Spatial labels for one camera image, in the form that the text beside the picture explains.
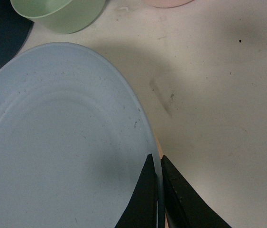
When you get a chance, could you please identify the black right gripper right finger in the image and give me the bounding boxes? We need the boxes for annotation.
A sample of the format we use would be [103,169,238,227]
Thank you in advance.
[161,155,230,228]

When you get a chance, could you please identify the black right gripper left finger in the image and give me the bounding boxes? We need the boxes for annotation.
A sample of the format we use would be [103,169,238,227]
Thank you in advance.
[115,154,157,228]

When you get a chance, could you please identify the light blue plate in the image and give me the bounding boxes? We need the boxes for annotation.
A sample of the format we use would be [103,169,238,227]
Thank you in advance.
[0,42,165,228]

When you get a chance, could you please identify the beige plate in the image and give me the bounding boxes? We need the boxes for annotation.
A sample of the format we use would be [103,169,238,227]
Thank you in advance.
[156,137,163,159]

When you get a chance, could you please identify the pink bowl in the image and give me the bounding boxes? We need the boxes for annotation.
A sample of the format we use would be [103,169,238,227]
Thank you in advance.
[144,0,193,8]

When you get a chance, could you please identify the green bowl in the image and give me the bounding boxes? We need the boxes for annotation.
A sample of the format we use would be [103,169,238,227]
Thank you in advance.
[11,0,105,34]

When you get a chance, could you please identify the dark blue pot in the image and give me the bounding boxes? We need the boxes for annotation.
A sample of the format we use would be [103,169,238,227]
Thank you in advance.
[0,0,33,69]

